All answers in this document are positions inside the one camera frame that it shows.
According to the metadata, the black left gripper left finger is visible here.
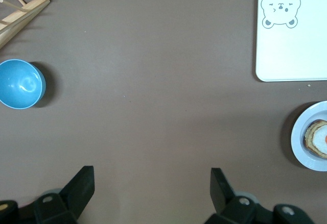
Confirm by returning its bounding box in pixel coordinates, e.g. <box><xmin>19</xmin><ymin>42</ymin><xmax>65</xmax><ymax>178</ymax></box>
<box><xmin>33</xmin><ymin>165</ymin><xmax>95</xmax><ymax>224</ymax></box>

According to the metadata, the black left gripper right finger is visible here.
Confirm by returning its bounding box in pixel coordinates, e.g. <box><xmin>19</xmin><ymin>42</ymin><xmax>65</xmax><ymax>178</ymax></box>
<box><xmin>206</xmin><ymin>167</ymin><xmax>256</xmax><ymax>224</ymax></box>

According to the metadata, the white round plate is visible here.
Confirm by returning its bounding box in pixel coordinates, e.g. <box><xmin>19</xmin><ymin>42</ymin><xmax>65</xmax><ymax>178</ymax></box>
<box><xmin>291</xmin><ymin>101</ymin><xmax>327</xmax><ymax>172</ymax></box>

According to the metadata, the bread slice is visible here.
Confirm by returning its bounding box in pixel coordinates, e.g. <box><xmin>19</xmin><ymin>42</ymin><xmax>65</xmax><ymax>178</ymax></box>
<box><xmin>303</xmin><ymin>119</ymin><xmax>327</xmax><ymax>160</ymax></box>

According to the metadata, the fried egg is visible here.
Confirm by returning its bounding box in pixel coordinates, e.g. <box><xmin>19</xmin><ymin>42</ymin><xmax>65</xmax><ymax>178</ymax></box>
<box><xmin>312</xmin><ymin>126</ymin><xmax>327</xmax><ymax>155</ymax></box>

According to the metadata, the blue bowl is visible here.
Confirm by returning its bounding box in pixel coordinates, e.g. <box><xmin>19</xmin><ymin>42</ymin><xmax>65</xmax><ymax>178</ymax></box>
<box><xmin>0</xmin><ymin>59</ymin><xmax>46</xmax><ymax>110</ymax></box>

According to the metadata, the cream bear print tray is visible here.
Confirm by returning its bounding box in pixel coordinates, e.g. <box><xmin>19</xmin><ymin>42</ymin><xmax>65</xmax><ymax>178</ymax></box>
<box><xmin>255</xmin><ymin>0</ymin><xmax>327</xmax><ymax>83</ymax></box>

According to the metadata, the wooden peg rack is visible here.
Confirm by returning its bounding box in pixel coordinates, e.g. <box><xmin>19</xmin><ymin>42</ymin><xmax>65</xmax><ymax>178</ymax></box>
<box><xmin>0</xmin><ymin>0</ymin><xmax>51</xmax><ymax>50</ymax></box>

